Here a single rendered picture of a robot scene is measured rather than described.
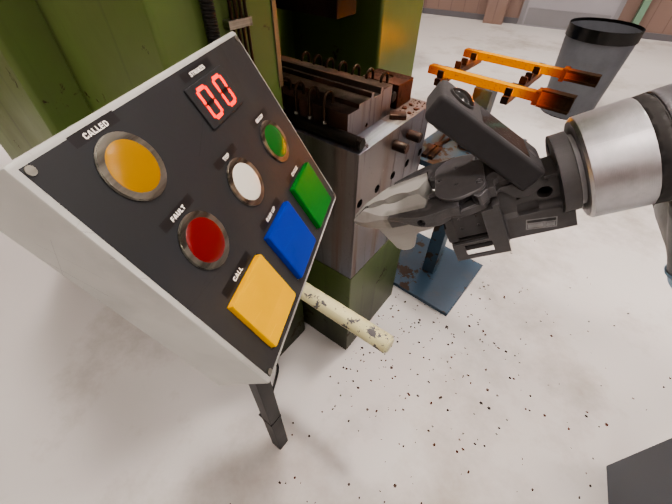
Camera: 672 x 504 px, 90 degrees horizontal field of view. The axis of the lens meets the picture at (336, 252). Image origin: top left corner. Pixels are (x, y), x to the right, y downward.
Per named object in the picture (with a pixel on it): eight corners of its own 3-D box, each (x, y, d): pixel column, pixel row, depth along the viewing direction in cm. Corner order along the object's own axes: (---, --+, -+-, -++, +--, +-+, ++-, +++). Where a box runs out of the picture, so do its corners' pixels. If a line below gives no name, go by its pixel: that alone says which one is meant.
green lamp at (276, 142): (296, 152, 48) (294, 122, 45) (273, 166, 46) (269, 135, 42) (280, 145, 49) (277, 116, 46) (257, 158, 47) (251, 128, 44)
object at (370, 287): (391, 293, 164) (407, 220, 131) (345, 350, 143) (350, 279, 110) (304, 244, 188) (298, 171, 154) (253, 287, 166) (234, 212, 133)
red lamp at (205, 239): (239, 249, 34) (230, 216, 31) (201, 277, 32) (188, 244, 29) (219, 236, 36) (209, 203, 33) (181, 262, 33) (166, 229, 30)
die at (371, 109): (389, 113, 93) (393, 81, 87) (346, 141, 82) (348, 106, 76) (278, 79, 111) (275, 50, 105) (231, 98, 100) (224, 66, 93)
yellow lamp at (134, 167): (178, 183, 30) (160, 136, 27) (128, 209, 27) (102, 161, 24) (157, 171, 31) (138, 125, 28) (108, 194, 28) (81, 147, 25)
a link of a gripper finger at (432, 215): (391, 237, 34) (482, 215, 30) (385, 226, 34) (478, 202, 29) (395, 209, 38) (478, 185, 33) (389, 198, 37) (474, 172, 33)
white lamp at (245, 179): (272, 192, 41) (268, 161, 38) (243, 211, 39) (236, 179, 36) (254, 183, 43) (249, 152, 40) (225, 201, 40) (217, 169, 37)
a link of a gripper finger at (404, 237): (368, 265, 40) (447, 248, 36) (345, 229, 37) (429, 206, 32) (372, 247, 42) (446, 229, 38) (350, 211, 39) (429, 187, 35)
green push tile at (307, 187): (332, 198, 56) (308, 160, 52) (321, 228, 51) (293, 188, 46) (323, 201, 57) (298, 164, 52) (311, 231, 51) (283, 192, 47)
